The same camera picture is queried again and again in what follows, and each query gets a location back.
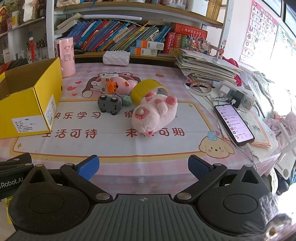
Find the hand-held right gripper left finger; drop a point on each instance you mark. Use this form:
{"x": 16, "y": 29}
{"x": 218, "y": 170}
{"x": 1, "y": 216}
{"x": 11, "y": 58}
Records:
{"x": 89, "y": 166}

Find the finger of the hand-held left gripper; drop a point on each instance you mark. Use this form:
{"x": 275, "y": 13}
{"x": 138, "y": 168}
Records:
{"x": 18, "y": 167}

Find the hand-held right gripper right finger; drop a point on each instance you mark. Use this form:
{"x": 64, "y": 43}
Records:
{"x": 198, "y": 166}

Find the yellow cardboard box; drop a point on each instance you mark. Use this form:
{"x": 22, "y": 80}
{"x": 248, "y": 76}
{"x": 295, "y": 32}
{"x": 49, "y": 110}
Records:
{"x": 23, "y": 109}

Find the grey toy car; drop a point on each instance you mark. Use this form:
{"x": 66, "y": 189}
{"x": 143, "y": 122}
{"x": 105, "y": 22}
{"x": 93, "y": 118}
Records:
{"x": 106, "y": 104}

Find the pink plush pig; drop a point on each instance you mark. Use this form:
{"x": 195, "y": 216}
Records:
{"x": 152, "y": 111}

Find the orange plastic toy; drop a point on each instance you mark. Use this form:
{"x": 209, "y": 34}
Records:
{"x": 111, "y": 87}

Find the yellow tape roll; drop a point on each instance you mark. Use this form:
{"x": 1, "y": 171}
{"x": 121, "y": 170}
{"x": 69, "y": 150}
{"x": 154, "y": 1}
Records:
{"x": 138, "y": 92}

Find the small pink plush toy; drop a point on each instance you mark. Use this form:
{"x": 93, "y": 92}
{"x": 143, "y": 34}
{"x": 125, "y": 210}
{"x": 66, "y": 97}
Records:
{"x": 123, "y": 83}

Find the pink checked printed tablecloth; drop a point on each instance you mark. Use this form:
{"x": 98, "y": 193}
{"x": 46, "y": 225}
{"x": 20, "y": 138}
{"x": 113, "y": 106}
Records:
{"x": 115, "y": 143}

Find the black smartphone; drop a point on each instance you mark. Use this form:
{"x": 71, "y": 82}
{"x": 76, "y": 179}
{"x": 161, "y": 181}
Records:
{"x": 233, "y": 125}

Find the small metal tool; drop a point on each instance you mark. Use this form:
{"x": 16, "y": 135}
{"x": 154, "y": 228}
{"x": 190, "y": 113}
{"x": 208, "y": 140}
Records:
{"x": 219, "y": 99}

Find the loose paper sheets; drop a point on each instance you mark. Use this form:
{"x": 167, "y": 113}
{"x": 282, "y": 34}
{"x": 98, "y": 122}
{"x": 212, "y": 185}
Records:
{"x": 261, "y": 129}

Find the white hoop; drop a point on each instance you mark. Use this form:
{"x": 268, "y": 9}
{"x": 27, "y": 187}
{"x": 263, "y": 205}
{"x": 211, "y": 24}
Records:
{"x": 198, "y": 93}

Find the black charger plug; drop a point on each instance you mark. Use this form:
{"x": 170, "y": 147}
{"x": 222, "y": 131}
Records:
{"x": 237, "y": 98}

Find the white charger plug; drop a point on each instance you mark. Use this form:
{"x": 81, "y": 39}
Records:
{"x": 224, "y": 91}

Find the white power strip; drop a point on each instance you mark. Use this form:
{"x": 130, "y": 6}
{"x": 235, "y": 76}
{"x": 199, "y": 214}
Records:
{"x": 248, "y": 99}

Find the white plastic stand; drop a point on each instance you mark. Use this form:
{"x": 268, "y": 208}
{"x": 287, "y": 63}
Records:
{"x": 286, "y": 148}

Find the pale pink clothing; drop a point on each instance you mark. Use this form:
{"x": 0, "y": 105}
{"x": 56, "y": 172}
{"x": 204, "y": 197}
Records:
{"x": 282, "y": 122}

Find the magenta cloth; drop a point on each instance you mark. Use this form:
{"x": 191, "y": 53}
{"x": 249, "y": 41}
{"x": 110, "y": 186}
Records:
{"x": 237, "y": 78}

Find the blurred fuzzy cloth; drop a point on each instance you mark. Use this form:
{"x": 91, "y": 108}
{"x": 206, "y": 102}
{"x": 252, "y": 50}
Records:
{"x": 279, "y": 222}

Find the stack of notebooks and papers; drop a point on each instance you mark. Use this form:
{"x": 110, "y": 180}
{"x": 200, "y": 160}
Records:
{"x": 203, "y": 66}

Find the grey knitted blanket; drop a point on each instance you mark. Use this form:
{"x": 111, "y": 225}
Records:
{"x": 266, "y": 88}

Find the pink cartoon tumbler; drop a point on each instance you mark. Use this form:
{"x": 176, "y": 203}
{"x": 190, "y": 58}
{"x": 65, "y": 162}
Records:
{"x": 67, "y": 58}

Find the white quilted tissue box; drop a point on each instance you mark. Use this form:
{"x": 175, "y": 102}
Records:
{"x": 116, "y": 57}

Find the red spray bottle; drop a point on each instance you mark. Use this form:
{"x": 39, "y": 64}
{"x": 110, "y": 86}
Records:
{"x": 32, "y": 51}

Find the cartoon deer card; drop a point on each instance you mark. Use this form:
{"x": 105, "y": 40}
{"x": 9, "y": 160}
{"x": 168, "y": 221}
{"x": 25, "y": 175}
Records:
{"x": 220, "y": 51}

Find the white pen holder rack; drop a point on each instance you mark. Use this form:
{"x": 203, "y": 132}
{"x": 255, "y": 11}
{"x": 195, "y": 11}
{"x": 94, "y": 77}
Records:
{"x": 41, "y": 49}

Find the colourful acrylic ornaments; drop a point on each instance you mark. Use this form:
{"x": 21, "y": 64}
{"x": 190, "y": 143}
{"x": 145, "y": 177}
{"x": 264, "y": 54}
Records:
{"x": 198, "y": 46}

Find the red boxed book set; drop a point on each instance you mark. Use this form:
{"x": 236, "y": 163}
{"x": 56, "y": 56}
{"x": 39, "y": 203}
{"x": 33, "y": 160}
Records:
{"x": 173, "y": 44}

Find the orange white carton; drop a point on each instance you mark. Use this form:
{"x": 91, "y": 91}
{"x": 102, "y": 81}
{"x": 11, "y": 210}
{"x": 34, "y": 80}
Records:
{"x": 150, "y": 44}
{"x": 143, "y": 51}

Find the row of colourful books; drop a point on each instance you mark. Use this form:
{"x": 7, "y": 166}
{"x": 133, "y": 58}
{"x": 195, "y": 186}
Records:
{"x": 111, "y": 34}

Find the red long box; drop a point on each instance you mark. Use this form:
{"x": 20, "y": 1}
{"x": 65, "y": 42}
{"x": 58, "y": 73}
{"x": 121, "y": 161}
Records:
{"x": 189, "y": 30}

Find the white corner shelf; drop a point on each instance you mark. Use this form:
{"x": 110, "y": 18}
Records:
{"x": 23, "y": 25}

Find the beige lying book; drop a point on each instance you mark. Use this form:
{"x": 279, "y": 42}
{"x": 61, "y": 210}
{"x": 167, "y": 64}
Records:
{"x": 69, "y": 20}

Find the yellow white cup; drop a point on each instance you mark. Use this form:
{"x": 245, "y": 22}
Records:
{"x": 15, "y": 18}

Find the fortune god figure box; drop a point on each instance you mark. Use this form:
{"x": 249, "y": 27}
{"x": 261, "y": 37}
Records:
{"x": 3, "y": 18}

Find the white bag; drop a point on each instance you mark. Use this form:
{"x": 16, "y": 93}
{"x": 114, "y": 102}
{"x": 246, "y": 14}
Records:
{"x": 30, "y": 10}

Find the stack of yellow booklets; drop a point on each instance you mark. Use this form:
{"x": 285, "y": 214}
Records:
{"x": 216, "y": 9}

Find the white bookshelf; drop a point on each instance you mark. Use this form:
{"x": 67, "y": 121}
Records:
{"x": 138, "y": 16}

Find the white storage container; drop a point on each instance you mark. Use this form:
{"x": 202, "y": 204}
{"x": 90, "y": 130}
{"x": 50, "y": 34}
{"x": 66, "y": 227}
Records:
{"x": 197, "y": 7}

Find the cream quilted handbag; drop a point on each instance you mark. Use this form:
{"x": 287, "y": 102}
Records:
{"x": 66, "y": 2}

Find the row of pink stationery bottles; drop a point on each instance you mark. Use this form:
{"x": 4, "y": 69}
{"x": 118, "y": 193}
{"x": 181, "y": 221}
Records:
{"x": 168, "y": 3}

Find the alphabet wall poster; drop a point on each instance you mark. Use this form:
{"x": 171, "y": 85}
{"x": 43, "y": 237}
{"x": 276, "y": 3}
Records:
{"x": 259, "y": 32}

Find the pale wall chart poster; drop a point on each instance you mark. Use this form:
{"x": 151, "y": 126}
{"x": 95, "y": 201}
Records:
{"x": 285, "y": 39}

